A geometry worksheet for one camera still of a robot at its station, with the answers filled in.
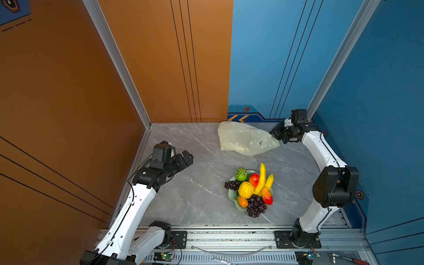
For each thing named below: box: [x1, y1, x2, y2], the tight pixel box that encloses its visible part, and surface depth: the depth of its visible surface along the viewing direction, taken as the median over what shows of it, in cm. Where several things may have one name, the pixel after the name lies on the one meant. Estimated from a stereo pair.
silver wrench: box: [210, 256, 241, 265], surface depth 70 cm
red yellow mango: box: [261, 186, 274, 206], surface depth 79 cm
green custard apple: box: [234, 167, 248, 183], surface depth 85 cm
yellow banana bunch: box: [252, 162, 274, 196], surface depth 83 cm
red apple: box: [248, 172, 261, 189], surface depth 82 cm
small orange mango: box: [237, 195, 249, 209], surface depth 77 cm
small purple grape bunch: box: [224, 180, 241, 191], surface depth 84 cm
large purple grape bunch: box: [246, 194, 268, 219], surface depth 77 cm
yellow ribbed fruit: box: [237, 181, 255, 199], surface depth 77 cm
